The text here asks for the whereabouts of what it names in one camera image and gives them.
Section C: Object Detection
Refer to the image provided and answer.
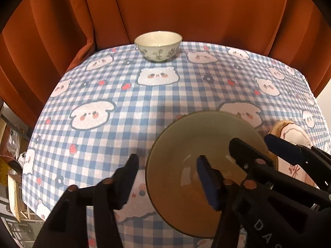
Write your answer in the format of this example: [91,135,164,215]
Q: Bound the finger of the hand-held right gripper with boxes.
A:
[229,137,275,180]
[264,133,331,179]

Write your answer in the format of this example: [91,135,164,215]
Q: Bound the yellow perforated object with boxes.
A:
[0,157,9,186]

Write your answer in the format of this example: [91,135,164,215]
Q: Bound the cluttered shelf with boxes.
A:
[0,103,35,224]

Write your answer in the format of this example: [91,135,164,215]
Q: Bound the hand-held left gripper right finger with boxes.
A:
[196,155,249,248]

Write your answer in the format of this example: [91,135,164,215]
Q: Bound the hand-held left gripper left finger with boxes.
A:
[32,154,140,248]

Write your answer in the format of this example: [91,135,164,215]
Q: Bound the orange curtain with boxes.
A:
[0,0,331,132]

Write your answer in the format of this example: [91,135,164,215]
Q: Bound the blue checkered cartoon tablecloth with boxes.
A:
[22,41,331,248]

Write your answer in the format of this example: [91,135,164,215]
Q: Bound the small pink scalloped plate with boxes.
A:
[267,121,321,190]

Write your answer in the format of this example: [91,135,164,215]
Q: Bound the white bowl blue floral outside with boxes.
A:
[145,111,279,240]
[134,31,182,63]

